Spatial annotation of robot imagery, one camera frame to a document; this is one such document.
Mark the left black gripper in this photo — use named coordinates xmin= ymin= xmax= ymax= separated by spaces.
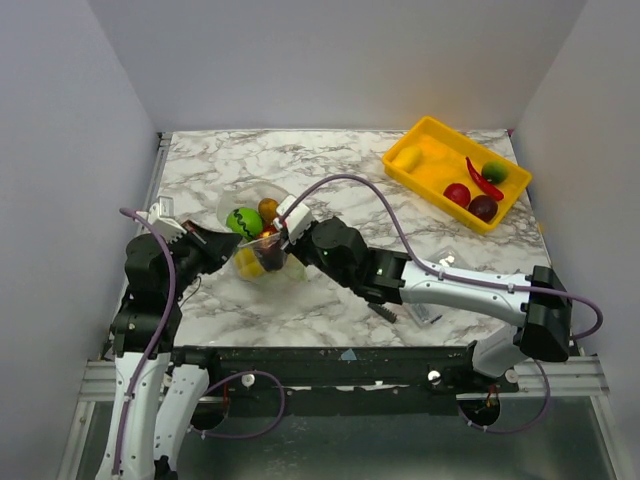
xmin=165 ymin=218 xmax=243 ymax=298

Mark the white toy cauliflower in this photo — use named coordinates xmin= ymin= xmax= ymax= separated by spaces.
xmin=286 ymin=258 xmax=307 ymax=282

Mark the dark purple toy fruit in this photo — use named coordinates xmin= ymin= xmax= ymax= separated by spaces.
xmin=255 ymin=244 xmax=287 ymax=272

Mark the yellow toy banana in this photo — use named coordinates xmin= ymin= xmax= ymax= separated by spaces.
xmin=233 ymin=247 xmax=266 ymax=281

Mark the green toy watermelon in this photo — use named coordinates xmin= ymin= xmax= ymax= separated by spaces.
xmin=226 ymin=207 xmax=264 ymax=241

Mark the clear zip top bag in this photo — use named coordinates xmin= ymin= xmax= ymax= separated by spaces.
xmin=216 ymin=181 xmax=307 ymax=286

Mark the brown toy kiwi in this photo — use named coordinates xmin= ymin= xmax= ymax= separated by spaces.
xmin=258 ymin=198 xmax=279 ymax=225

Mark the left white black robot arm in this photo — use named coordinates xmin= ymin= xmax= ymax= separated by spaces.
xmin=96 ymin=221 xmax=242 ymax=479

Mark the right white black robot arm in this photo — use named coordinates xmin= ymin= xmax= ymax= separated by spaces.
xmin=285 ymin=217 xmax=572 ymax=392

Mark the clear bag of screws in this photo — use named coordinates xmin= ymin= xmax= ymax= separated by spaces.
xmin=404 ymin=248 xmax=460 ymax=328

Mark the black comb-like part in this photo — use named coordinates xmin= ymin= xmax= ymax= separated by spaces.
xmin=367 ymin=303 xmax=398 ymax=324

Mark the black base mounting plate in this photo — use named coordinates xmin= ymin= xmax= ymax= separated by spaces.
xmin=172 ymin=346 xmax=518 ymax=418

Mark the red toy apple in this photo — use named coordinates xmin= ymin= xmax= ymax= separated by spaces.
xmin=443 ymin=183 xmax=471 ymax=208

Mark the yellow plastic bin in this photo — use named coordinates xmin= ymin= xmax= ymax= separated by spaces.
xmin=382 ymin=117 xmax=532 ymax=234

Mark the dark red toy plum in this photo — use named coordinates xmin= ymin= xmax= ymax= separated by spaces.
xmin=468 ymin=195 xmax=498 ymax=223

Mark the red toy chili pepper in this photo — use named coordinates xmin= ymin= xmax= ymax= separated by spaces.
xmin=465 ymin=157 xmax=504 ymax=202

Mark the green yellow toy mango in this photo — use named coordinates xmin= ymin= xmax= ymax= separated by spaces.
xmin=481 ymin=161 xmax=509 ymax=185

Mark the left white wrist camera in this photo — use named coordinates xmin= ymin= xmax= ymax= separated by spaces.
xmin=136 ymin=196 xmax=187 ymax=244

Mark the aluminium extrusion rail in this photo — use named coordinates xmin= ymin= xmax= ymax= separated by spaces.
xmin=514 ymin=356 xmax=610 ymax=398

